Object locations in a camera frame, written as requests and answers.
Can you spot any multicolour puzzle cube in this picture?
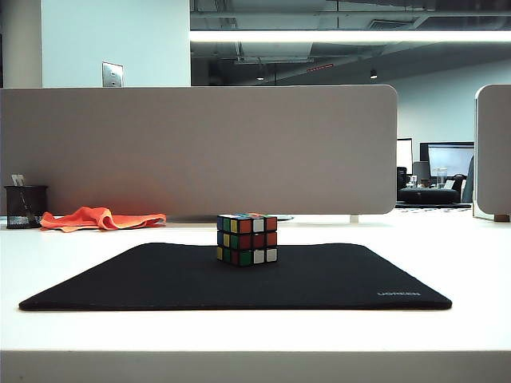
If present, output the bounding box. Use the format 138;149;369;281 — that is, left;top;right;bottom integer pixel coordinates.
216;212;279;267

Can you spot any black fabric mouse pad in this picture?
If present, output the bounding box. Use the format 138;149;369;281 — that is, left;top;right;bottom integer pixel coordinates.
18;242;453;312

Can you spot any wide grey desk divider panel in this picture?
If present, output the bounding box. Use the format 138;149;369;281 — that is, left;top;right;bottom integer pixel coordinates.
0;84;399;216

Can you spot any flat grey monitor stand base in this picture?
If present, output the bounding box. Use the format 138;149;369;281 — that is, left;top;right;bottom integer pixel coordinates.
167;215;295;223

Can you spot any white background board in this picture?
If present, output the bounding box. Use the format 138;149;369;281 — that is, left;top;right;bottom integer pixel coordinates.
397;137;413;169

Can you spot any orange cloth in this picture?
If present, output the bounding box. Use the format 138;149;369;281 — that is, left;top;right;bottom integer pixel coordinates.
39;206;168;233

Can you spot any dark round lounge seat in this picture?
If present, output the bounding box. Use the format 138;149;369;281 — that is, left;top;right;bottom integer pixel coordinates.
398;187;460;205

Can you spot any long white ceiling light strip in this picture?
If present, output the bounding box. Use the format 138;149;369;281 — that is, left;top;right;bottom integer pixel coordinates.
188;30;511;42

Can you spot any large background display screen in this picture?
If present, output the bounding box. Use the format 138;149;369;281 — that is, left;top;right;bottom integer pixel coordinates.
418;141;475;180

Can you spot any black mesh pen holder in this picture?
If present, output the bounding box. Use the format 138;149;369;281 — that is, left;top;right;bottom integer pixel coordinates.
3;184;49;230

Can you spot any narrow-view grey desk divider panel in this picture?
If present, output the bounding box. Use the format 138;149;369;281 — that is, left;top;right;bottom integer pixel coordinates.
473;83;511;222

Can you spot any metal wall switch plate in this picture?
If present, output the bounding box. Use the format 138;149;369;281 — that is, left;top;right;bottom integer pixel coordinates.
101;61;125;88

